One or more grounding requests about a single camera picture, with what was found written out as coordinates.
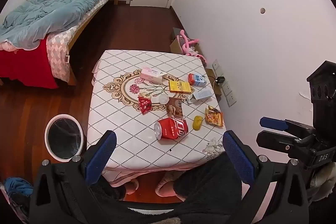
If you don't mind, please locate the light blue duvet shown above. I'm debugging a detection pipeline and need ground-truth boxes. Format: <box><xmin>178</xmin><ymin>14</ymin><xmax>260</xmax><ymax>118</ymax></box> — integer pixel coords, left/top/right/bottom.
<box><xmin>1</xmin><ymin>0</ymin><xmax>101</xmax><ymax>51</ymax></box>

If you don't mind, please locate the brown snack packet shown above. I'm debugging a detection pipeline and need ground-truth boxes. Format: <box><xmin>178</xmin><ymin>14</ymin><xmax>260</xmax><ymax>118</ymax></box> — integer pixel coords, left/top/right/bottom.
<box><xmin>166</xmin><ymin>97</ymin><xmax>183</xmax><ymax>118</ymax></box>

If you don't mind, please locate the yellow flat box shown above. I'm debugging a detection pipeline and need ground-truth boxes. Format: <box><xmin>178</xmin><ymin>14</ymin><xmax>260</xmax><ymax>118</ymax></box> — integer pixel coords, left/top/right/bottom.
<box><xmin>169</xmin><ymin>80</ymin><xmax>193</xmax><ymax>94</ymax></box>

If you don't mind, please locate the black fuzzy trouser leg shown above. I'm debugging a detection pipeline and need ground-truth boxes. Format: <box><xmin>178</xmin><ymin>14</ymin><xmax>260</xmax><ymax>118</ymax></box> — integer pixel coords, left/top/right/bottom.
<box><xmin>91</xmin><ymin>152</ymin><xmax>242</xmax><ymax>223</ymax></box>

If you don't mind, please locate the right pink slipper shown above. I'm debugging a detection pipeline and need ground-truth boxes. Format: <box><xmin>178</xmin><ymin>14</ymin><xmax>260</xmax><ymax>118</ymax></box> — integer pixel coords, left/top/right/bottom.
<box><xmin>155</xmin><ymin>170</ymin><xmax>184</xmax><ymax>197</ymax></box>

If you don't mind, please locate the red small wrapper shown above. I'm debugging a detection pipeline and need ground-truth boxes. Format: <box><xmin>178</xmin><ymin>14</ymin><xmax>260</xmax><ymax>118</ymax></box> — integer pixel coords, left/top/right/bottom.
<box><xmin>138</xmin><ymin>97</ymin><xmax>152</xmax><ymax>115</ymax></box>

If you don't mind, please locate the pink tissue box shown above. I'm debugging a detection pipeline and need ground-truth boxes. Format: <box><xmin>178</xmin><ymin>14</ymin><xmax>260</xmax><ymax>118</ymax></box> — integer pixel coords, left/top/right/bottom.
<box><xmin>140</xmin><ymin>67</ymin><xmax>167</xmax><ymax>84</ymax></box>

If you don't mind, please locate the red blue milk carton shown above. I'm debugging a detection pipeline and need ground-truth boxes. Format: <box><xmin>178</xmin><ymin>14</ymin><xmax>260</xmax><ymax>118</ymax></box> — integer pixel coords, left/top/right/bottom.
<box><xmin>188</xmin><ymin>73</ymin><xmax>207</xmax><ymax>86</ymax></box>

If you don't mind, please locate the wooden bed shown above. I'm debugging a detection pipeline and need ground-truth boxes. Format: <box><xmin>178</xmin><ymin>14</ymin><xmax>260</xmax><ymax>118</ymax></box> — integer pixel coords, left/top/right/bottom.
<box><xmin>0</xmin><ymin>0</ymin><xmax>127</xmax><ymax>87</ymax></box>

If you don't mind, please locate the clear plastic cup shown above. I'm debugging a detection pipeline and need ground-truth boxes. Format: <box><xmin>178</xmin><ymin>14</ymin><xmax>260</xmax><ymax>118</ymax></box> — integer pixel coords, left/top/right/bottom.
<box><xmin>151</xmin><ymin>93</ymin><xmax>170</xmax><ymax>105</ymax></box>

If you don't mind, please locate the pink toy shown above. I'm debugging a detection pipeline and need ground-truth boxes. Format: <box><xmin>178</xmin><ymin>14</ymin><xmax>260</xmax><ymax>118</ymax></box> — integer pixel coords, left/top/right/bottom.
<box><xmin>177</xmin><ymin>30</ymin><xmax>207</xmax><ymax>65</ymax></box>

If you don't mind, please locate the pink slipper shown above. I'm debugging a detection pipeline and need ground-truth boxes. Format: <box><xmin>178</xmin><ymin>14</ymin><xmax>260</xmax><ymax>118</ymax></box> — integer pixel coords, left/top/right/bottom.
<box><xmin>123</xmin><ymin>178</ymin><xmax>139</xmax><ymax>195</ymax></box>
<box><xmin>155</xmin><ymin>170</ymin><xmax>184</xmax><ymax>197</ymax></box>

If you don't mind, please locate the left pink slipper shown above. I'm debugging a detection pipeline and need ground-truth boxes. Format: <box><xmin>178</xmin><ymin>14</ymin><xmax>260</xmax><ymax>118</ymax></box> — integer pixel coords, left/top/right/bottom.
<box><xmin>123</xmin><ymin>178</ymin><xmax>139</xmax><ymax>195</ymax></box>

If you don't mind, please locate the red blanket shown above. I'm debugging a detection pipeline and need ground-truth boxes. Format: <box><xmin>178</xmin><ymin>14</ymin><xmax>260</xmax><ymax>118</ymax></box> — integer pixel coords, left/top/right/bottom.
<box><xmin>0</xmin><ymin>38</ymin><xmax>58</xmax><ymax>89</ymax></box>

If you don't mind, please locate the pink checkered bedsheet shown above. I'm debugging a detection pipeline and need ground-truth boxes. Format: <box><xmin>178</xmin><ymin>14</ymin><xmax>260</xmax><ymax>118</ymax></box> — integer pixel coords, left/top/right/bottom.
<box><xmin>46</xmin><ymin>26</ymin><xmax>78</xmax><ymax>83</ymax></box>

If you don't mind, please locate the cardboard box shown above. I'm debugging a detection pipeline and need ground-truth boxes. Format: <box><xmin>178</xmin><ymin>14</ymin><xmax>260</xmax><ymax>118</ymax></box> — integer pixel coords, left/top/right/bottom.
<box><xmin>170</xmin><ymin>27</ymin><xmax>183</xmax><ymax>55</ymax></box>

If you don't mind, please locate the white patterned tablecloth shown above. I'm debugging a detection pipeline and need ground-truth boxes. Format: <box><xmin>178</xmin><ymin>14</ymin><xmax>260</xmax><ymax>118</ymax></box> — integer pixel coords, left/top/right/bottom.
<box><xmin>87</xmin><ymin>50</ymin><xmax>225</xmax><ymax>187</ymax></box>

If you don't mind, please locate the blue clothing pile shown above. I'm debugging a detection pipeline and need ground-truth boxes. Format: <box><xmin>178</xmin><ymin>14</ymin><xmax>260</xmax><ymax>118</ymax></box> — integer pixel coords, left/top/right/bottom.
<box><xmin>4</xmin><ymin>177</ymin><xmax>33</xmax><ymax>197</ymax></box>

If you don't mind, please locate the black power adapter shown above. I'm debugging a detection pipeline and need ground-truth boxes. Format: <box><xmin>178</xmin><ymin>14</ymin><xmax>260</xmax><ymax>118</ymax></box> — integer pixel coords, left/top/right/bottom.
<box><xmin>215</xmin><ymin>76</ymin><xmax>226</xmax><ymax>84</ymax></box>

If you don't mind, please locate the white round trash bin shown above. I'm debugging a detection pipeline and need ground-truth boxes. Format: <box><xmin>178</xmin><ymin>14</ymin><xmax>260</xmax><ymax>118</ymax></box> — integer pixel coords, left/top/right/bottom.
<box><xmin>45</xmin><ymin>114</ymin><xmax>85</xmax><ymax>162</ymax></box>

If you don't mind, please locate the white blue carton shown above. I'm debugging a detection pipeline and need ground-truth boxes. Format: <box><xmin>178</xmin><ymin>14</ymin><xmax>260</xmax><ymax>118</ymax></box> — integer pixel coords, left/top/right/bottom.
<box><xmin>187</xmin><ymin>89</ymin><xmax>213</xmax><ymax>104</ymax></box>

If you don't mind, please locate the orange yellow snack bag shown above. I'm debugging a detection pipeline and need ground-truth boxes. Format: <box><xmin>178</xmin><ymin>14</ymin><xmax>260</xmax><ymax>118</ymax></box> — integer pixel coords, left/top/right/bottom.
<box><xmin>205</xmin><ymin>106</ymin><xmax>224</xmax><ymax>127</ymax></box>

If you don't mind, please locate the crushed red cola can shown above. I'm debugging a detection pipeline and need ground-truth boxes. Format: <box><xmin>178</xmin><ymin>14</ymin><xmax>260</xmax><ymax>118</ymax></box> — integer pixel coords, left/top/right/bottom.
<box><xmin>154</xmin><ymin>117</ymin><xmax>189</xmax><ymax>140</ymax></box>

